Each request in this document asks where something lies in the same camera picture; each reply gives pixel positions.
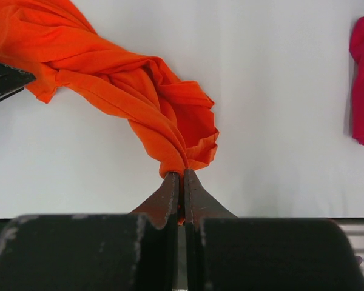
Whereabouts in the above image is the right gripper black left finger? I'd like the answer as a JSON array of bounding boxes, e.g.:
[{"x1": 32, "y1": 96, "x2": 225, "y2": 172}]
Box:
[{"x1": 0, "y1": 173, "x2": 180, "y2": 290}]

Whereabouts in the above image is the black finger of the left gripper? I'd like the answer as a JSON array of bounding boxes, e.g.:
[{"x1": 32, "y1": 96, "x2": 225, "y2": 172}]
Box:
[{"x1": 0, "y1": 63, "x2": 36, "y2": 102}]

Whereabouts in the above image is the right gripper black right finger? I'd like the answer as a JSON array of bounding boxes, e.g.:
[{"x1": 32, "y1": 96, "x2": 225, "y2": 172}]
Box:
[{"x1": 184, "y1": 169, "x2": 364, "y2": 290}]

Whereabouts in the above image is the orange t shirt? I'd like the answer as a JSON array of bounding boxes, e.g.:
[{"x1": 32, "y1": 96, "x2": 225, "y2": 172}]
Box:
[{"x1": 0, "y1": 1, "x2": 219, "y2": 176}]

